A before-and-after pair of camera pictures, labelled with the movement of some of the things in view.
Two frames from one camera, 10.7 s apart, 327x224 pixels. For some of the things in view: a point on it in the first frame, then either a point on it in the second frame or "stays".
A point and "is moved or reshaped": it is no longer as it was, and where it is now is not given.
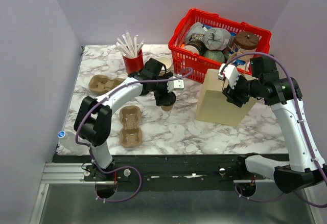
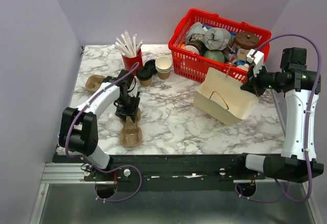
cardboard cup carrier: (130, 136) stays
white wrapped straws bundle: (129, 48) stays
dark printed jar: (196, 46) stays
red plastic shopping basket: (192, 65) stays
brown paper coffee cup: (167, 108) is moved or reshaped
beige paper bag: (212, 105) is moved or reshaped
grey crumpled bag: (216, 39) stays
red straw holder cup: (135, 65) stays
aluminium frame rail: (58, 173) stays
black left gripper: (160, 98) → (131, 111)
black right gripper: (231, 94) → (253, 85)
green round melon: (216, 55) stays
